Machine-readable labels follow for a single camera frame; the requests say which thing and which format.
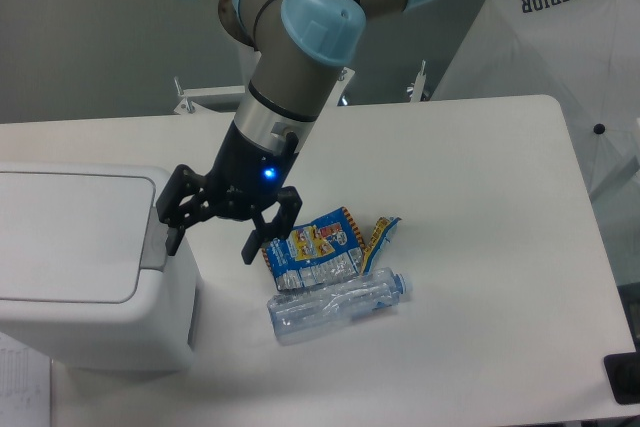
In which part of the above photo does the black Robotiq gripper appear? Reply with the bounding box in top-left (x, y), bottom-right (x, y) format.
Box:
top-left (156, 124), bottom-right (302, 265)

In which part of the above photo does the white push-lid trash can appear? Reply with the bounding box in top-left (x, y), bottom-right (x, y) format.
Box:
top-left (1, 162), bottom-right (202, 371)

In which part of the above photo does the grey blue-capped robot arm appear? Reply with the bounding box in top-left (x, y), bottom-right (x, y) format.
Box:
top-left (156, 0), bottom-right (433, 263)

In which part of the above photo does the blue yellow snack wrapper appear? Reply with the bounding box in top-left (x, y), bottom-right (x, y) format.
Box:
top-left (262, 207), bottom-right (364, 292)

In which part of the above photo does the crushed clear plastic bottle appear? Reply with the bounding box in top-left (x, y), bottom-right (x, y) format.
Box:
top-left (267, 268), bottom-right (413, 345)

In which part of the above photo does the torn yellow wrapper strip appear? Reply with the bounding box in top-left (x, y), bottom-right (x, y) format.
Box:
top-left (359, 217), bottom-right (401, 275)

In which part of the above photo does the printed paper sheet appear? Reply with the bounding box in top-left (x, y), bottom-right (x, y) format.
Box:
top-left (1, 333), bottom-right (51, 426)

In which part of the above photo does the white printed umbrella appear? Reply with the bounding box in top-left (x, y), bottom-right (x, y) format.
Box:
top-left (433, 0), bottom-right (639, 196)

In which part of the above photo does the black device at table edge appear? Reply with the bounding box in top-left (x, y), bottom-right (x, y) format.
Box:
top-left (604, 352), bottom-right (639, 405)

